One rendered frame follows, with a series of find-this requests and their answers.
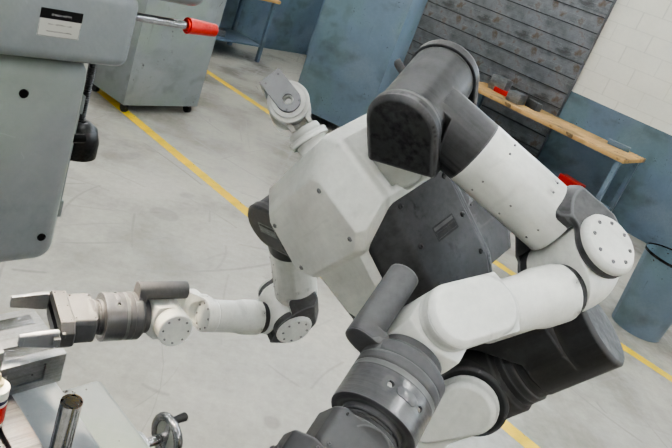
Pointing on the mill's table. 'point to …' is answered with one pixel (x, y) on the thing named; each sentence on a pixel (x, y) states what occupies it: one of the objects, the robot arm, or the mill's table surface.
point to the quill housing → (34, 148)
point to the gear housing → (64, 20)
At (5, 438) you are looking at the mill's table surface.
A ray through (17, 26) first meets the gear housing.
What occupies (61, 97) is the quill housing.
